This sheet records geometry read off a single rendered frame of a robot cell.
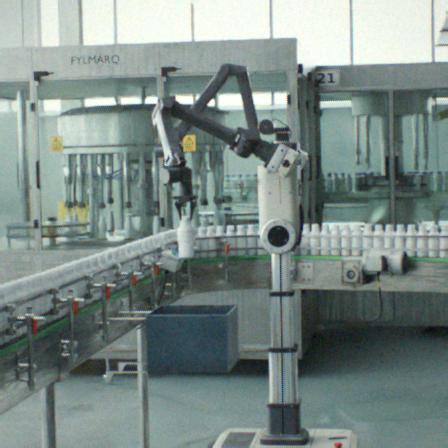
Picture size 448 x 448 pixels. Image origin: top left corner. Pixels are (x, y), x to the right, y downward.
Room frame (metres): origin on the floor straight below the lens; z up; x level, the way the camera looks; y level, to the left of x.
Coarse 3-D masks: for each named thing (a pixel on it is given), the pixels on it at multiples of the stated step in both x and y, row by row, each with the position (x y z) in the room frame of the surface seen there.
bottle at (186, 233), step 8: (184, 216) 4.75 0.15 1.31; (184, 224) 4.72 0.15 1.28; (184, 232) 4.70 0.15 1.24; (192, 232) 4.71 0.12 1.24; (184, 240) 4.71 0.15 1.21; (192, 240) 4.72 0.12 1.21; (184, 248) 4.71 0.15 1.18; (192, 248) 4.72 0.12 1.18; (184, 256) 4.71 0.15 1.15; (192, 256) 4.72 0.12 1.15
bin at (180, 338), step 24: (120, 312) 4.75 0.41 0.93; (144, 312) 4.74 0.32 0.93; (168, 312) 4.79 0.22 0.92; (192, 312) 4.78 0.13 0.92; (216, 312) 4.76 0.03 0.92; (168, 336) 4.48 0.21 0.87; (192, 336) 4.47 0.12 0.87; (216, 336) 4.46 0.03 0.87; (168, 360) 4.48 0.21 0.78; (192, 360) 4.47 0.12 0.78; (216, 360) 4.46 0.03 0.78
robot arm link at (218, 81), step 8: (224, 72) 5.56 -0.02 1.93; (216, 80) 5.60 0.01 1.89; (224, 80) 5.59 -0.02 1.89; (208, 88) 5.60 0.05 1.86; (216, 88) 5.60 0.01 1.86; (200, 96) 5.61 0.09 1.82; (208, 96) 5.60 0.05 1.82; (200, 104) 5.61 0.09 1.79; (200, 112) 5.61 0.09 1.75; (176, 128) 5.61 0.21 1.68; (184, 128) 5.61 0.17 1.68; (184, 136) 5.66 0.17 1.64
